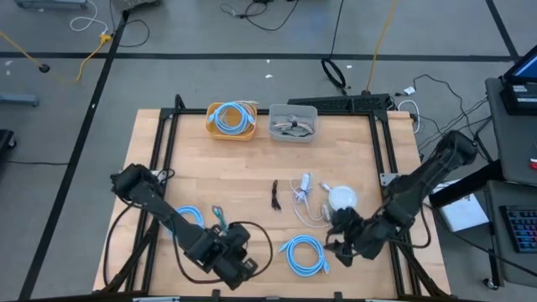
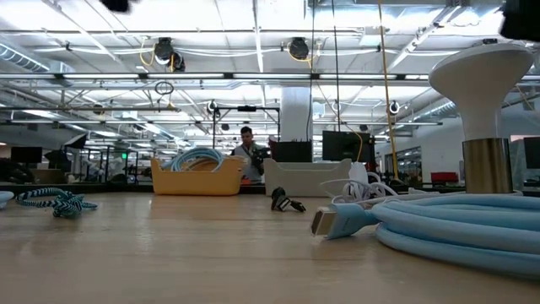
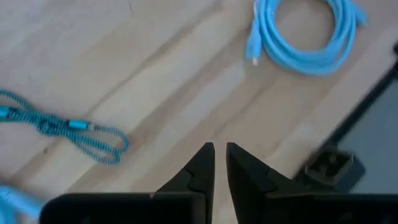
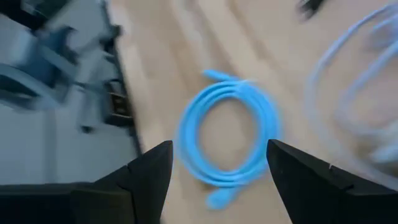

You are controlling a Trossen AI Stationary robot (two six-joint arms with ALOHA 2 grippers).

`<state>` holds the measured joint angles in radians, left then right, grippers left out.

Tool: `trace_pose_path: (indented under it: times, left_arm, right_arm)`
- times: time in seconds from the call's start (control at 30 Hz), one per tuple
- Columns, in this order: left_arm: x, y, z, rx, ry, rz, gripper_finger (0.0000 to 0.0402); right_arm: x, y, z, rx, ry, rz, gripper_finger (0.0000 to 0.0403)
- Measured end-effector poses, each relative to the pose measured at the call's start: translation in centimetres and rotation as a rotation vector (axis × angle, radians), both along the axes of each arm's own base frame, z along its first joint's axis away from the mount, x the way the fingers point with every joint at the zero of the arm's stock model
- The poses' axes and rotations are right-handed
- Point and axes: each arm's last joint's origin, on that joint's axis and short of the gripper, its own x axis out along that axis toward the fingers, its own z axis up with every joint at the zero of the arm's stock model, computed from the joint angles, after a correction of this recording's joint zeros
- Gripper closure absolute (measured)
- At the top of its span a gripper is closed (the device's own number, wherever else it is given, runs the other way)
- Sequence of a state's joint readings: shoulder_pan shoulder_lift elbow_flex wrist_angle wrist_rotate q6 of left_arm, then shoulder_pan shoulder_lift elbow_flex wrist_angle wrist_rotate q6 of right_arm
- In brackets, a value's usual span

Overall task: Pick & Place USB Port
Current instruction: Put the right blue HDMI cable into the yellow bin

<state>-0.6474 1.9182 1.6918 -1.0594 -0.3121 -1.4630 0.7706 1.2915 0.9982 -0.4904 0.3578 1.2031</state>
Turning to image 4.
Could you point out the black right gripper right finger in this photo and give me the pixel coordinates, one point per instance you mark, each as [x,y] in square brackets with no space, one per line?
[326,199]

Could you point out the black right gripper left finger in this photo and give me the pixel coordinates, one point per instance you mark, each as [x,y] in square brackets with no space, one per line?
[124,199]

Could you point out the grey office chair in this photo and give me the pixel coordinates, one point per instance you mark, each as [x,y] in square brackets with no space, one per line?
[46,56]

